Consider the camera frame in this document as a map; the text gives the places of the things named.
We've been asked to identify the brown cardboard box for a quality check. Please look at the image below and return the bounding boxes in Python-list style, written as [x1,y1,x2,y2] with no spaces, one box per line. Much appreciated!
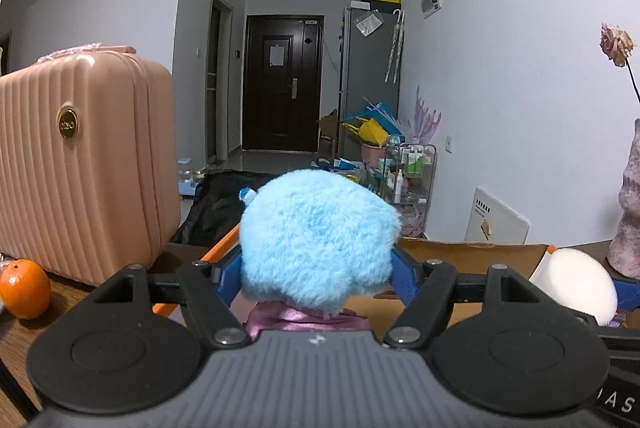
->
[316,109,341,154]

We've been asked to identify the grey refrigerator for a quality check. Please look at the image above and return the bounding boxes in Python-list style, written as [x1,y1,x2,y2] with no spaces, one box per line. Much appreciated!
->
[339,4,406,129]

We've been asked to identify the pink ribbed suitcase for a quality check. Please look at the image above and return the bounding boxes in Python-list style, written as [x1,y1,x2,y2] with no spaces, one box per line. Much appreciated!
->
[0,42,182,287]

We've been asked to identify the wire trolley rack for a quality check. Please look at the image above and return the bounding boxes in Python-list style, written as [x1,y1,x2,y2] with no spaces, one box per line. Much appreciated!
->
[377,142,438,239]

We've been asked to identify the interior side door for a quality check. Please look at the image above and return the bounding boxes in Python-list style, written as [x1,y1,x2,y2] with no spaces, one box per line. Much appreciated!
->
[206,0,236,164]

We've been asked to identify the white round sponge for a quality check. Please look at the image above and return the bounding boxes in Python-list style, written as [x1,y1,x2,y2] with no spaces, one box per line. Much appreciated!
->
[529,247,618,326]

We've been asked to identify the clear plastic container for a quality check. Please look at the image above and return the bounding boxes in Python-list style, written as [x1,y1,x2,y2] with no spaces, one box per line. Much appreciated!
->
[176,157,207,198]

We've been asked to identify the dried pink roses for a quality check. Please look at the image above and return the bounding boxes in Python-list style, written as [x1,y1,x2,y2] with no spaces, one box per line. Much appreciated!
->
[600,0,640,106]

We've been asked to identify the pink feather wall decoration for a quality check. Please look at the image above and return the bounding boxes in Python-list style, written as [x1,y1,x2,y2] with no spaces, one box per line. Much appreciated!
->
[407,86,442,144]

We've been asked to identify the white board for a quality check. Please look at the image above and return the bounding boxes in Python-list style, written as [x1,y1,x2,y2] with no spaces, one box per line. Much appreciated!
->
[464,187,531,245]

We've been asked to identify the black floor bag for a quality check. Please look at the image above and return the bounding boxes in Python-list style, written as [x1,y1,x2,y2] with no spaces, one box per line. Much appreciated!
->
[170,171,273,246]

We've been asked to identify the pink bucket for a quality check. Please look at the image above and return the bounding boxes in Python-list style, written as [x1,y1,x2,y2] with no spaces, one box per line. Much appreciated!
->
[360,142,388,166]

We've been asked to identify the blue fluffy puff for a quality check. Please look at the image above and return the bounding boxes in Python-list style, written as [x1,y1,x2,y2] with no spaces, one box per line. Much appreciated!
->
[239,168,402,315]

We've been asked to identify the blue and yellow bags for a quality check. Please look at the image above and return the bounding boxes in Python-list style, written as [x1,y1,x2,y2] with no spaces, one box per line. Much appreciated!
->
[340,97,408,146]

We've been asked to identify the purple ceramic vase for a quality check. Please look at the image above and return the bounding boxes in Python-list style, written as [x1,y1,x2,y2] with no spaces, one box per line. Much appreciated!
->
[606,118,640,280]

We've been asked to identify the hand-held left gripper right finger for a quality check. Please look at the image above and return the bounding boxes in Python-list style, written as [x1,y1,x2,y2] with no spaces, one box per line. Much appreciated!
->
[382,249,557,352]

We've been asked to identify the white folded umbrella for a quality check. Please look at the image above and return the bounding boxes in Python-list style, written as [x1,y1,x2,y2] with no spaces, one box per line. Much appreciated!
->
[385,8,406,84]

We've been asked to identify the clear bag on refrigerator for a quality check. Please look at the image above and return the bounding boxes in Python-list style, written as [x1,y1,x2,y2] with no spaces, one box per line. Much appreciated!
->
[354,12,383,34]

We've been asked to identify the orange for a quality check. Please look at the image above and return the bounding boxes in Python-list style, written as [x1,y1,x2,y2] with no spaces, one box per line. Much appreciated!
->
[0,259,52,320]

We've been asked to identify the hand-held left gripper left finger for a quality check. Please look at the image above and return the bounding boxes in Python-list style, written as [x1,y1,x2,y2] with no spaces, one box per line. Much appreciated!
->
[85,252,252,350]

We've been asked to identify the dark wooden entrance door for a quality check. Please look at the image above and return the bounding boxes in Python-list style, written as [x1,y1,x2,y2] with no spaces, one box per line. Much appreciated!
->
[242,14,325,154]

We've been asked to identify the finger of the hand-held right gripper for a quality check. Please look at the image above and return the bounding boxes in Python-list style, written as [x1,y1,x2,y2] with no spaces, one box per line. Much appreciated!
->
[613,277,640,311]

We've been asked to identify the red cardboard box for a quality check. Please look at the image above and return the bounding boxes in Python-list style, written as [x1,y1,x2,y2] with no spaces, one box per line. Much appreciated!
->
[152,223,558,344]

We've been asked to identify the purple satin pouch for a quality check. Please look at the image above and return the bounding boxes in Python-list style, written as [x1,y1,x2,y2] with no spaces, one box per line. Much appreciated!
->
[240,295,373,341]

